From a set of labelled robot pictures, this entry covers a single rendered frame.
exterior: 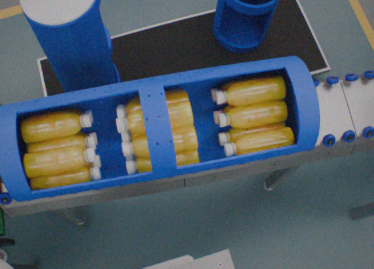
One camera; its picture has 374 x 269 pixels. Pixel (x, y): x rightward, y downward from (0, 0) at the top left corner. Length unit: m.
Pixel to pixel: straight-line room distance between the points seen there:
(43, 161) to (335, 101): 0.98
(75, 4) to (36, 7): 0.14
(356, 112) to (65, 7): 1.06
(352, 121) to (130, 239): 1.28
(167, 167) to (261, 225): 1.24
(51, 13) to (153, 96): 0.55
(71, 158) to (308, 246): 1.52
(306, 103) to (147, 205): 1.32
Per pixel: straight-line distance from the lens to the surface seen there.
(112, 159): 1.46
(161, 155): 1.22
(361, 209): 2.44
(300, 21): 2.69
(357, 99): 1.69
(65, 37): 1.67
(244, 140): 1.36
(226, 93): 1.36
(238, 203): 2.43
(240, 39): 2.54
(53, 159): 1.30
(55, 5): 1.63
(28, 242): 2.49
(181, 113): 1.26
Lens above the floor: 2.38
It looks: 73 degrees down
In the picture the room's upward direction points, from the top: 9 degrees clockwise
